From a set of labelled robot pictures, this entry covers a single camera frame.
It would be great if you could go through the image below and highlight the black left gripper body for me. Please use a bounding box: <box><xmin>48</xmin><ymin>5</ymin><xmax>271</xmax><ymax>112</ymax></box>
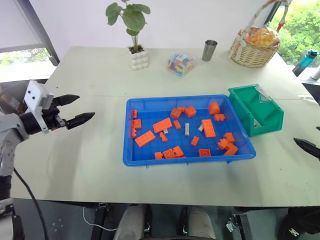
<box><xmin>41</xmin><ymin>97</ymin><xmax>68</xmax><ymax>132</ymax></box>

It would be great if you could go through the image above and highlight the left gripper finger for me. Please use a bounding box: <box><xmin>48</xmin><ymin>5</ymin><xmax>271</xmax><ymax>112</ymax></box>
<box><xmin>65</xmin><ymin>111</ymin><xmax>96</xmax><ymax>130</ymax></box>
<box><xmin>53</xmin><ymin>94</ymin><xmax>81</xmax><ymax>109</ymax></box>

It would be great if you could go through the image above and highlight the green plastic bin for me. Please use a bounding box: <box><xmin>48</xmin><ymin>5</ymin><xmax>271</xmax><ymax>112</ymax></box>
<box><xmin>227</xmin><ymin>83</ymin><xmax>285</xmax><ymax>138</ymax></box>

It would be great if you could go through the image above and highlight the clear box of coloured items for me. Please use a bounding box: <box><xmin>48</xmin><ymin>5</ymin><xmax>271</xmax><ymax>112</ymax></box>
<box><xmin>166</xmin><ymin>52</ymin><xmax>199</xmax><ymax>79</ymax></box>

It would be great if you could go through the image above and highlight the clear label holder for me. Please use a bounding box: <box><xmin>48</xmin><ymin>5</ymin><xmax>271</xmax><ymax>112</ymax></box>
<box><xmin>256</xmin><ymin>85</ymin><xmax>273</xmax><ymax>104</ymax></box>

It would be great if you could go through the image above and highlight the long orange block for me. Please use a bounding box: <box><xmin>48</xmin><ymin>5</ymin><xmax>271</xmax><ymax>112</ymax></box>
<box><xmin>201</xmin><ymin>119</ymin><xmax>217</xmax><ymax>139</ymax></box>
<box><xmin>134</xmin><ymin>130</ymin><xmax>156</xmax><ymax>148</ymax></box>
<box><xmin>152</xmin><ymin>117</ymin><xmax>174</xmax><ymax>134</ymax></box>

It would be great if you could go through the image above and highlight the blue water bottle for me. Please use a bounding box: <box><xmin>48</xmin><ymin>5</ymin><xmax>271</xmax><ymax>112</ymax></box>
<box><xmin>292</xmin><ymin>48</ymin><xmax>320</xmax><ymax>78</ymax></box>

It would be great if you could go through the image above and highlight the black bag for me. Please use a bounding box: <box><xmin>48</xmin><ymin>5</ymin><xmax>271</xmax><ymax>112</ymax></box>
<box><xmin>284</xmin><ymin>206</ymin><xmax>320</xmax><ymax>240</ymax></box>

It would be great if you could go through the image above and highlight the blue plastic tray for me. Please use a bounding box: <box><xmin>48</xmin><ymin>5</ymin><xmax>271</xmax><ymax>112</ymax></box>
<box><xmin>122</xmin><ymin>93</ymin><xmax>258</xmax><ymax>167</ymax></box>

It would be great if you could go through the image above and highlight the white bubble plant pot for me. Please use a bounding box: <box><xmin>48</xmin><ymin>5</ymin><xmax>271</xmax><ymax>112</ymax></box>
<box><xmin>127</xmin><ymin>44</ymin><xmax>150</xmax><ymax>72</ymax></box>

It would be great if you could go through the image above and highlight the black table leg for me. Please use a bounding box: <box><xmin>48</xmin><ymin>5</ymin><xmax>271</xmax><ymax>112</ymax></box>
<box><xmin>90</xmin><ymin>201</ymin><xmax>111</xmax><ymax>240</ymax></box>
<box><xmin>225</xmin><ymin>212</ymin><xmax>256</xmax><ymax>240</ymax></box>

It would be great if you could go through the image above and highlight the green leafy plant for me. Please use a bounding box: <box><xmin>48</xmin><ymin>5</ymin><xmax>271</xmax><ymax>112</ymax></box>
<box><xmin>105</xmin><ymin>0</ymin><xmax>152</xmax><ymax>51</ymax></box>

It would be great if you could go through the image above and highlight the orange fruit in wrap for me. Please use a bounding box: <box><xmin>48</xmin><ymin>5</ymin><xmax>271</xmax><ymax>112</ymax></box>
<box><xmin>245</xmin><ymin>26</ymin><xmax>280</xmax><ymax>48</ymax></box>

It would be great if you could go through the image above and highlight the grey rounded leg shape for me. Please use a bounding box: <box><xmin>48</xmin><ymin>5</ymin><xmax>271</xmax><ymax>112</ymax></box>
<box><xmin>178</xmin><ymin>205</ymin><xmax>217</xmax><ymax>240</ymax></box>
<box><xmin>113</xmin><ymin>203</ymin><xmax>151</xmax><ymax>240</ymax></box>

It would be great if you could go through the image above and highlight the metal cup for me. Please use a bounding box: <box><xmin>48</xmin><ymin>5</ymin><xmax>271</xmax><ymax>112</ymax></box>
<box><xmin>201</xmin><ymin>39</ymin><xmax>219</xmax><ymax>63</ymax></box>

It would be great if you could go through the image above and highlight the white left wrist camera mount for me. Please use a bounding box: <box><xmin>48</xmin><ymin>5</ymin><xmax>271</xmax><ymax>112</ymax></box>
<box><xmin>23</xmin><ymin>79</ymin><xmax>55</xmax><ymax>135</ymax></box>

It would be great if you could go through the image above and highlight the dark window frame post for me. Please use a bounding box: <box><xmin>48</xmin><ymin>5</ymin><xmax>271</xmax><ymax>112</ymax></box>
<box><xmin>31</xmin><ymin>0</ymin><xmax>61</xmax><ymax>67</ymax></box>

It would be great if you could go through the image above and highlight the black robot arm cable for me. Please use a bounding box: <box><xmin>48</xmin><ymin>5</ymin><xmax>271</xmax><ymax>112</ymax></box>
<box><xmin>12</xmin><ymin>167</ymin><xmax>49</xmax><ymax>240</ymax></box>

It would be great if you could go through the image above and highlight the wicker basket with handle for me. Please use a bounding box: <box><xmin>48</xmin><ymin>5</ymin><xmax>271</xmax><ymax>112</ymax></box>
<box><xmin>228</xmin><ymin>0</ymin><xmax>291</xmax><ymax>69</ymax></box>

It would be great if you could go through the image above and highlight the thin white cable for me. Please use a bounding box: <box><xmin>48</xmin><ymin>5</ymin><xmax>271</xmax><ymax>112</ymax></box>
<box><xmin>82</xmin><ymin>205</ymin><xmax>98</xmax><ymax>226</ymax></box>

